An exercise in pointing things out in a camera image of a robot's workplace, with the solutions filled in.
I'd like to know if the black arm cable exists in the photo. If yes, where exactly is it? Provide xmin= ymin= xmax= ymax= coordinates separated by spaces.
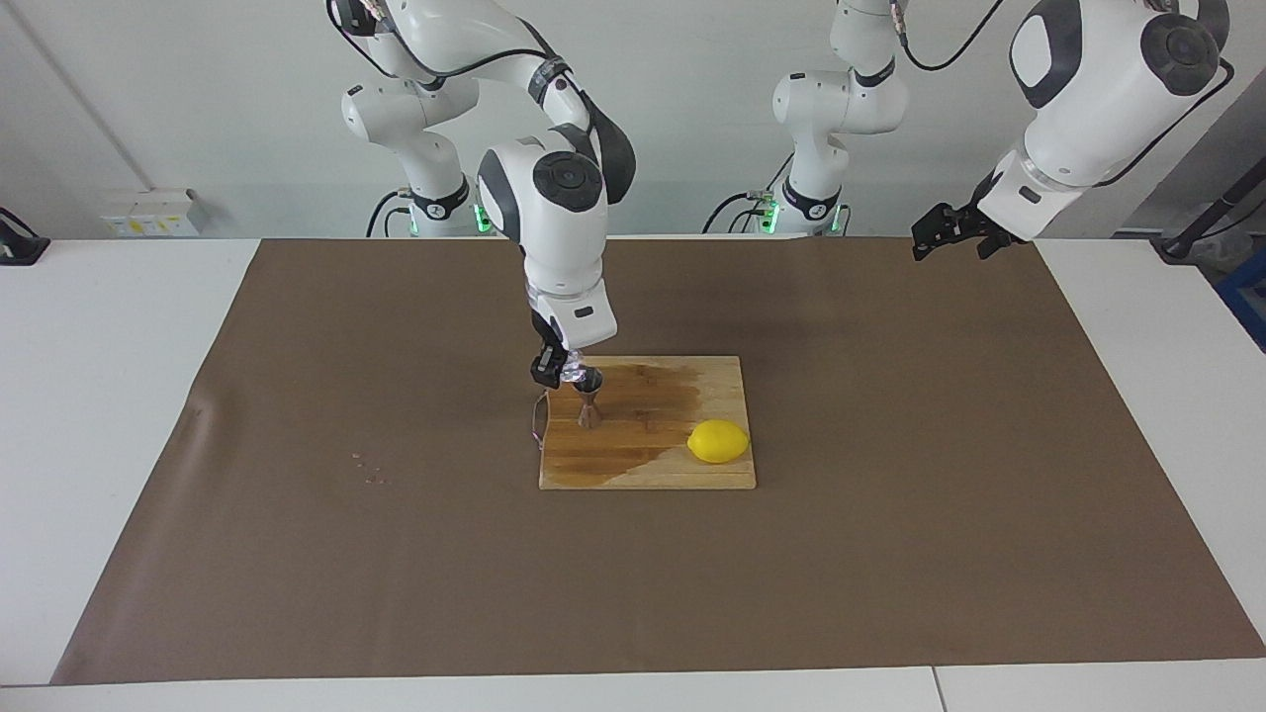
xmin=326 ymin=0 xmax=555 ymax=85
xmin=890 ymin=0 xmax=1237 ymax=189

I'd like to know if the wooden cutting board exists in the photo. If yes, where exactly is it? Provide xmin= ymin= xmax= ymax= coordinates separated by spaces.
xmin=529 ymin=355 xmax=758 ymax=491

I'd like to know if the black base cable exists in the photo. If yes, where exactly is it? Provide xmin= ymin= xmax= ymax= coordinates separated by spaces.
xmin=366 ymin=191 xmax=407 ymax=238
xmin=702 ymin=148 xmax=792 ymax=235

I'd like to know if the black stand pole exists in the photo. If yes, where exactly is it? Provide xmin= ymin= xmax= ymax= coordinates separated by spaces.
xmin=1152 ymin=163 xmax=1266 ymax=260

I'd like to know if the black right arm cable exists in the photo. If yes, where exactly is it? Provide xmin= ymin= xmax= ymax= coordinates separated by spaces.
xmin=326 ymin=0 xmax=555 ymax=85

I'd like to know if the brown table mat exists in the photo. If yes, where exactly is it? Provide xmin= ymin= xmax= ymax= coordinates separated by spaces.
xmin=51 ymin=237 xmax=1266 ymax=685

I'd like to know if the yellow lemon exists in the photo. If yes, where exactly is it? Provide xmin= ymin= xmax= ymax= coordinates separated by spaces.
xmin=686 ymin=418 xmax=751 ymax=465

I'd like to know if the blue crate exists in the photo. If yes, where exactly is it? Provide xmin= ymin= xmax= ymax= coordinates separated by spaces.
xmin=1215 ymin=252 xmax=1266 ymax=352

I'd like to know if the white wall socket box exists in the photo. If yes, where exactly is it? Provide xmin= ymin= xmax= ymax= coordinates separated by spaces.
xmin=102 ymin=188 xmax=204 ymax=238

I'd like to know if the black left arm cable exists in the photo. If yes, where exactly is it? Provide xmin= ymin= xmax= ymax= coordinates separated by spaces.
xmin=890 ymin=0 xmax=1237 ymax=189

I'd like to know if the black table clamp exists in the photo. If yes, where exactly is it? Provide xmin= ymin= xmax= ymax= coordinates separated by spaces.
xmin=0 ymin=206 xmax=50 ymax=266

